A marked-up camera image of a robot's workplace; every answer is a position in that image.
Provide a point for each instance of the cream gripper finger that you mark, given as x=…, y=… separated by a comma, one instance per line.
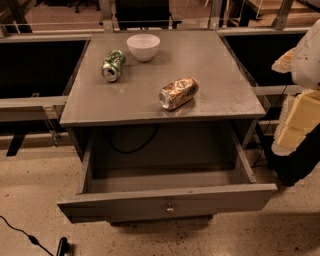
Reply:
x=284, y=63

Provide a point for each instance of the grey top drawer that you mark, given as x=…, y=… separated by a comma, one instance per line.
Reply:
x=200, y=170

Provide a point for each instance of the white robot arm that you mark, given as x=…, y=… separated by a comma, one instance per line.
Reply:
x=296, y=148

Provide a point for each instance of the grey drawer cabinet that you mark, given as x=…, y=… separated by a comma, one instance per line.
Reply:
x=133, y=100

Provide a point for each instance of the metal top drawer knob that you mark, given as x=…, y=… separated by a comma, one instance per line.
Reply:
x=170, y=209

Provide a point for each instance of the crushed orange soda can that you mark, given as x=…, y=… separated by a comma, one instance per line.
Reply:
x=178, y=93

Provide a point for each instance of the white ceramic bowl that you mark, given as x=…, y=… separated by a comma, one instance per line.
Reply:
x=143, y=46

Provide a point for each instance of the crushed green soda can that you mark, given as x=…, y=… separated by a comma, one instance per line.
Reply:
x=113, y=64

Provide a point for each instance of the right metal rail frame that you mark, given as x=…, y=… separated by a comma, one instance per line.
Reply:
x=249, y=70

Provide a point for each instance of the metal rail frame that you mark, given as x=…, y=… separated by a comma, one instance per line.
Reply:
x=36, y=76
x=249, y=70

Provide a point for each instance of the left metal rail frame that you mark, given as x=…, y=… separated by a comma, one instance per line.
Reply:
x=36, y=76

